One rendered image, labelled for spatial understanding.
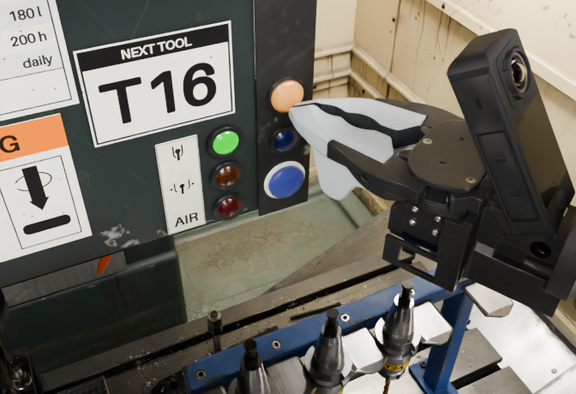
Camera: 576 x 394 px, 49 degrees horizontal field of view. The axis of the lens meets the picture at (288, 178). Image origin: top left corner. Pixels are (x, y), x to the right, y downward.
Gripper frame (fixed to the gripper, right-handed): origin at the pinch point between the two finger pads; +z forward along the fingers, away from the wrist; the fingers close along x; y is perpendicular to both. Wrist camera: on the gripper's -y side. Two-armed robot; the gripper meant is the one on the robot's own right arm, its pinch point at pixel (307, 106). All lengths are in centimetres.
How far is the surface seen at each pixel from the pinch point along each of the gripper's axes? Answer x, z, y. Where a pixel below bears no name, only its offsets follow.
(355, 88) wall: 112, 53, 75
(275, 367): 8, 8, 49
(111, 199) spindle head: -11.2, 9.0, 5.2
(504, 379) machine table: 47, -17, 81
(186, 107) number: -6.0, 5.8, -0.9
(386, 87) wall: 104, 40, 66
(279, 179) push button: -0.7, 1.8, 7.1
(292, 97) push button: 0.2, 1.4, -0.1
